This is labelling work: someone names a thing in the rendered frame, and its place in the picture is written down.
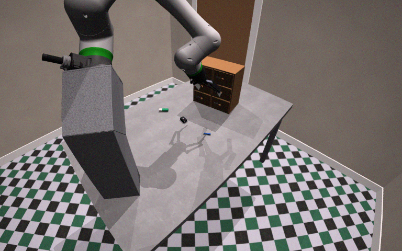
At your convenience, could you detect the dark brown wooden drawer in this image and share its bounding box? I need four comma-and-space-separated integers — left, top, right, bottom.
204, 66, 213, 81
212, 85, 232, 101
194, 90, 211, 106
211, 96, 230, 113
213, 70, 234, 88
199, 83, 211, 94

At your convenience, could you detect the small brown chest of drawers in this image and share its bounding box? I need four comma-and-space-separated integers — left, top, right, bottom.
201, 56, 245, 114

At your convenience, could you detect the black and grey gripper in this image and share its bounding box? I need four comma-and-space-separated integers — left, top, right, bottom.
190, 74, 222, 97

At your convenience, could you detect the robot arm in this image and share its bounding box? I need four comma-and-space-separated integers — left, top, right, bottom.
42, 0, 221, 82

